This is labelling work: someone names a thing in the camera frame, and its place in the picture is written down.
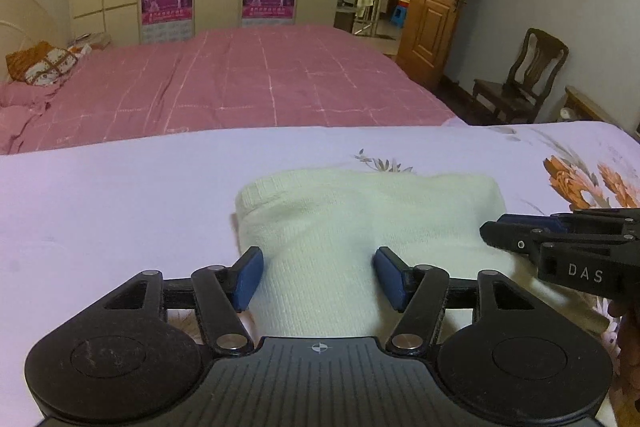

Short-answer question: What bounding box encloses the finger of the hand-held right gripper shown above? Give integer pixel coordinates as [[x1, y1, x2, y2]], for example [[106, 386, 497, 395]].
[[497, 206, 640, 236], [479, 220, 624, 266]]

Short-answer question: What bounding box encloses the lilac floral bedsheet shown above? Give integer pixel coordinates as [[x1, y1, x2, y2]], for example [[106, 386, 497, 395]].
[[0, 121, 640, 427]]

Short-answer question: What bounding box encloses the metal drying rack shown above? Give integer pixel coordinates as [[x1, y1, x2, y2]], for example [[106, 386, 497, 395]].
[[352, 0, 391, 39]]

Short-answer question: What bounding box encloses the wooden furniture edge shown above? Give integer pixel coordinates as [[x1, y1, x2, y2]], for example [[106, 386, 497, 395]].
[[559, 86, 640, 134]]

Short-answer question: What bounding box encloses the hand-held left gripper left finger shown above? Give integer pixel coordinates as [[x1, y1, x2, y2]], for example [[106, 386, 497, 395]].
[[102, 246, 265, 357]]

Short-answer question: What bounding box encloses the cream knitted garment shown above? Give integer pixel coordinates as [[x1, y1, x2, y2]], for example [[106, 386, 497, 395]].
[[233, 170, 552, 339]]

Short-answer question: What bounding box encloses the orange patterned pillow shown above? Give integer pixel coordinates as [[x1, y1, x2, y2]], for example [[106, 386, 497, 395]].
[[5, 40, 94, 86]]

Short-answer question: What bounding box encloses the pink checked bed cover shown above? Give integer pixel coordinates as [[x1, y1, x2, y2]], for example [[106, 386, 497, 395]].
[[0, 24, 469, 156]]

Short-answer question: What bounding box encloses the cream rounded headboard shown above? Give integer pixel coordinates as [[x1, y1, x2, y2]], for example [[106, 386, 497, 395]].
[[0, 0, 67, 82]]

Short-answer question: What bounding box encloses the person's right hand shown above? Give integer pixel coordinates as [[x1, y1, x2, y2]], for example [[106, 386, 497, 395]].
[[606, 301, 640, 379]]

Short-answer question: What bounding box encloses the dark wooden chair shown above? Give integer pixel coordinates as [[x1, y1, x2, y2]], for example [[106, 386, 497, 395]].
[[472, 28, 570, 126]]

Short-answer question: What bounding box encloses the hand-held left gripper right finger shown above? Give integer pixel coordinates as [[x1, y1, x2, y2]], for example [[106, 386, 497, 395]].
[[374, 246, 536, 356]]

